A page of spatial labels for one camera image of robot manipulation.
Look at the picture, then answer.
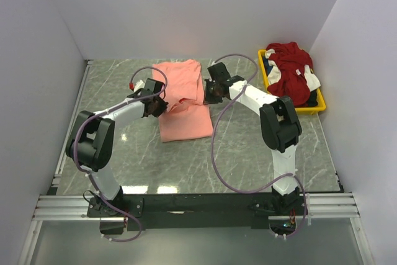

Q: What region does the black base crossbar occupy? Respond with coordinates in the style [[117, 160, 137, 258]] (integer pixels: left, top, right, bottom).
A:
[[87, 192, 304, 235]]

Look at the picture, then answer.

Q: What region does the dark red t shirt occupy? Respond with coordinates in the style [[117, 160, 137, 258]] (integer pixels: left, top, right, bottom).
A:
[[266, 42, 313, 107]]

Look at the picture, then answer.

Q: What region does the pink t shirt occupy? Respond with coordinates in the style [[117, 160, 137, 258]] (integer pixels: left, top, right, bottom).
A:
[[152, 60, 213, 143]]

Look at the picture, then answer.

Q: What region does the black garment in bin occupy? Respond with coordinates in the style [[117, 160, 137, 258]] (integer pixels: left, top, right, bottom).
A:
[[305, 89, 319, 108]]

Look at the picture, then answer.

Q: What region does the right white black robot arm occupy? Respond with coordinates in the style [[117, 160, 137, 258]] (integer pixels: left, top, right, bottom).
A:
[[204, 63, 302, 214]]

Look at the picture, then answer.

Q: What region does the white t shirt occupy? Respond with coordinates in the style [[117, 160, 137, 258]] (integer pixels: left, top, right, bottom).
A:
[[263, 49, 321, 91]]

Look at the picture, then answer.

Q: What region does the aluminium frame rail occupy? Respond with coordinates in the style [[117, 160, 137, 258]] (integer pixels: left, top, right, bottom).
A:
[[18, 59, 362, 265]]

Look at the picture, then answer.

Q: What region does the yellow plastic bin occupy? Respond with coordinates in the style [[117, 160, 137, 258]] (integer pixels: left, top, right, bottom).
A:
[[257, 49, 326, 115]]

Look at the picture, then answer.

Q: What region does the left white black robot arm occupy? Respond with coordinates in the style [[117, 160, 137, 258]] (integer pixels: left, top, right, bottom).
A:
[[65, 78, 167, 209]]

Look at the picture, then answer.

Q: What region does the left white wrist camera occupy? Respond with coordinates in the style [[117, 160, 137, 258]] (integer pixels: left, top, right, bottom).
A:
[[129, 80, 145, 92]]

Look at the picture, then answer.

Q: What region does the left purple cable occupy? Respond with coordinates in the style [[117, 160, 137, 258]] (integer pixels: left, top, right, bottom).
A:
[[73, 68, 146, 243]]

